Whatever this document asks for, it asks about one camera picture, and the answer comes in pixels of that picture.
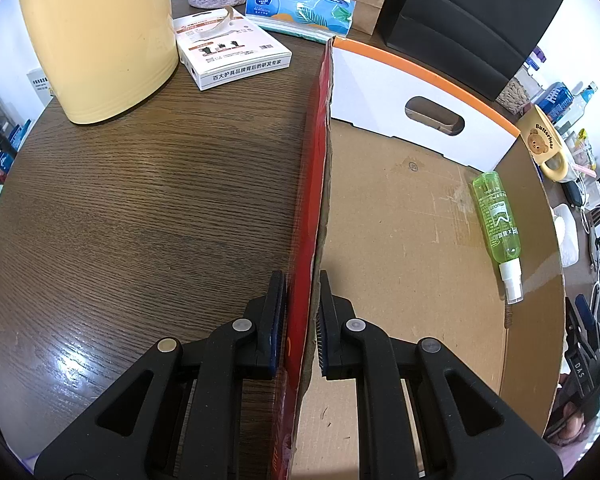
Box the yellow bear mug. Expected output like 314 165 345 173
517 105 570 183

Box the cream yellow container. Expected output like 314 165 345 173
17 0 180 125

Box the cluttered shelf rack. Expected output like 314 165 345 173
0 82 33 183

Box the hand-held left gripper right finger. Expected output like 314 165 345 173
318 270 565 480

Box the blue tissue pack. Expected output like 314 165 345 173
245 0 357 42

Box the green spray bottle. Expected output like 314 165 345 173
471 171 525 305

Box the clear storage container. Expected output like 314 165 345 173
495 62 543 116

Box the colourful snack packet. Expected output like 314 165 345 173
576 129 595 167

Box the dark blue pouch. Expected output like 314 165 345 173
562 180 587 207

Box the translucent white plastic container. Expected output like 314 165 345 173
552 204 579 267

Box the red cardboard box orange rim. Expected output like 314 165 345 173
270 36 567 480

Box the clear plastic bottle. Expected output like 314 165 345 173
562 80 598 126

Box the white product box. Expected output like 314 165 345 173
172 6 293 92

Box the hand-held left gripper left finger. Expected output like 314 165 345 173
34 270 287 480

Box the blue soda can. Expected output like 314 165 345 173
537 82 573 123

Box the black paper bag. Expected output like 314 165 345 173
375 0 567 101

